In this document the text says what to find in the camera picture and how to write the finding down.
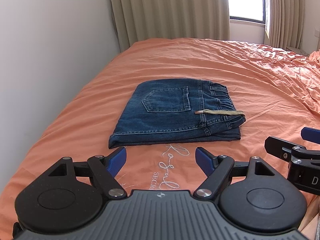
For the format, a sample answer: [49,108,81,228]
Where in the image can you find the blue denim jeans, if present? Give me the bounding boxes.
[108,79,246,148]

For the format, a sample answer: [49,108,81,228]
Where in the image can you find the beige curtain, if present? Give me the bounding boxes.
[111,0,229,51]
[264,0,305,49]

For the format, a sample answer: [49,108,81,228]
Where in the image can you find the beige curtain left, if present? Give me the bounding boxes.
[111,0,229,51]

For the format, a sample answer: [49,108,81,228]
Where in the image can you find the window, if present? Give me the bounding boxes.
[228,0,266,24]

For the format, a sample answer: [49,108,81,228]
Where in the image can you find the orange bed sheet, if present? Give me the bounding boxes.
[1,38,319,239]

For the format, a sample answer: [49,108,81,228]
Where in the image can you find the beige curtain right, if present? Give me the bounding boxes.
[264,0,305,49]

